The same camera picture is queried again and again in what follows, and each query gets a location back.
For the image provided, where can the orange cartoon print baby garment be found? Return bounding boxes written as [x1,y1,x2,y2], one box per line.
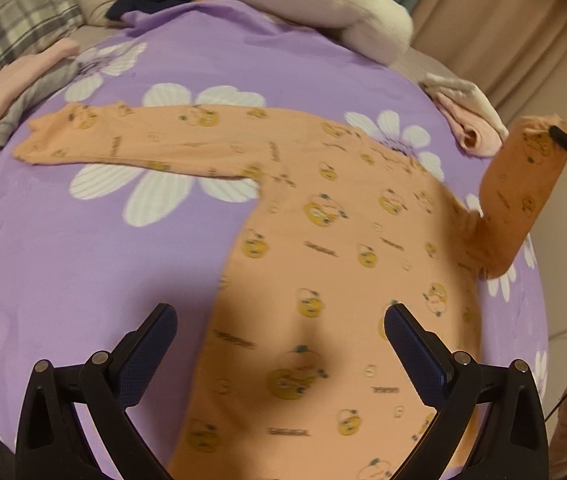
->
[14,103,567,479]

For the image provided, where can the folded pink and white clothes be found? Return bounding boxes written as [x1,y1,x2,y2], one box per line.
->
[419,73,509,158]

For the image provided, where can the purple floral bed sheet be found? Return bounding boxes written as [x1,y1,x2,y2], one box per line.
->
[0,0,547,479]

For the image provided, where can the folded grey garment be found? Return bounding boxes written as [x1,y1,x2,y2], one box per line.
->
[0,58,80,148]

